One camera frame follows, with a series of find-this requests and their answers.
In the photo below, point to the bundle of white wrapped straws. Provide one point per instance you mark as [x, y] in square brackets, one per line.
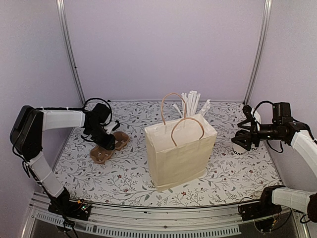
[190, 102]

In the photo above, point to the cream paper bag with handles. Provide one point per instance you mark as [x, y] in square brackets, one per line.
[178, 150]

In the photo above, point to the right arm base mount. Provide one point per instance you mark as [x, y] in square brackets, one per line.
[264, 207]

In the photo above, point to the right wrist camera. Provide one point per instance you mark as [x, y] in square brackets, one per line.
[251, 115]

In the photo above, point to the aluminium frame post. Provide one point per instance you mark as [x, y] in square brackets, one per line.
[69, 51]
[259, 51]

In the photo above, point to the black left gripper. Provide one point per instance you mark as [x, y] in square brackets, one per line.
[107, 143]

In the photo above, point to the right aluminium frame post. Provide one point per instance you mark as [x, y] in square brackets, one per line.
[259, 51]

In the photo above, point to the left aluminium frame post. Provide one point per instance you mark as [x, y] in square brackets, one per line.
[69, 51]

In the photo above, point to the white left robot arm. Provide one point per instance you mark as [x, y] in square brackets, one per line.
[26, 138]

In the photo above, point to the brown cardboard cup carrier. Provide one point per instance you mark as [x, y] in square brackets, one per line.
[99, 154]

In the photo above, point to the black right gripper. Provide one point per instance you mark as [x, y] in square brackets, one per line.
[248, 137]

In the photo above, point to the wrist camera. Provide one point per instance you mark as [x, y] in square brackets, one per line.
[113, 125]
[251, 115]

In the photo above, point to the front aluminium rail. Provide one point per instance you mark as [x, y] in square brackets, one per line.
[115, 221]

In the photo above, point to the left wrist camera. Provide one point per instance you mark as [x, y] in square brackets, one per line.
[113, 125]

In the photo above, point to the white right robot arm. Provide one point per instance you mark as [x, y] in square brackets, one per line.
[296, 195]

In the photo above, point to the white paper cup corner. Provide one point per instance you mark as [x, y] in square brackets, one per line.
[238, 150]

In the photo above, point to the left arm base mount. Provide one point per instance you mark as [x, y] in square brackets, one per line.
[71, 207]

